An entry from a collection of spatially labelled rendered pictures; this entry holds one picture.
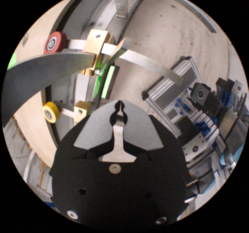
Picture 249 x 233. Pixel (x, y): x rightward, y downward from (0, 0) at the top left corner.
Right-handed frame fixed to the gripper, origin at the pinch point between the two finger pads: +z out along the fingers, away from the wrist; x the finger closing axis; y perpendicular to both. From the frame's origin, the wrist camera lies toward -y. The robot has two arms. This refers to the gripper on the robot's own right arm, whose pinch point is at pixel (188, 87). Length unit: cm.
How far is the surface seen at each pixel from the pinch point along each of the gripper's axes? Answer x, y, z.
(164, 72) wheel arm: -0.3, -14.5, -3.5
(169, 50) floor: 37, 22, 83
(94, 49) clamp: -1.0, -34.3, -4.5
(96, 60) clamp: -3.7, -32.8, -4.5
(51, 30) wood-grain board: 5, -52, -7
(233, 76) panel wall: 129, 219, 59
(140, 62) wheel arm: -0.7, -22.0, -3.5
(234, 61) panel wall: 181, 213, 56
